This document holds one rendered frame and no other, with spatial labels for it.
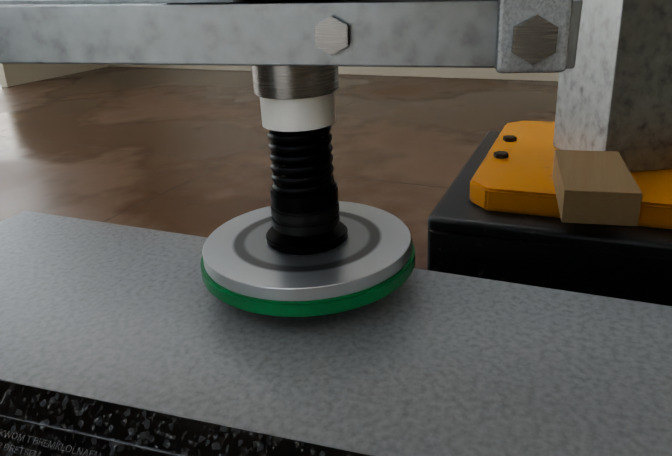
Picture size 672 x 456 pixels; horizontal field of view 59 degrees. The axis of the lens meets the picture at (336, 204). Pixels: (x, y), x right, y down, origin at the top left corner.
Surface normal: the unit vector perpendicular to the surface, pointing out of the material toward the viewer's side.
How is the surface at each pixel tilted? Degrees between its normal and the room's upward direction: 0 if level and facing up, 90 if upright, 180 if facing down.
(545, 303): 0
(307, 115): 90
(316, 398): 0
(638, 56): 90
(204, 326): 0
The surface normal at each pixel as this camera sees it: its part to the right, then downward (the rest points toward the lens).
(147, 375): -0.05, -0.93
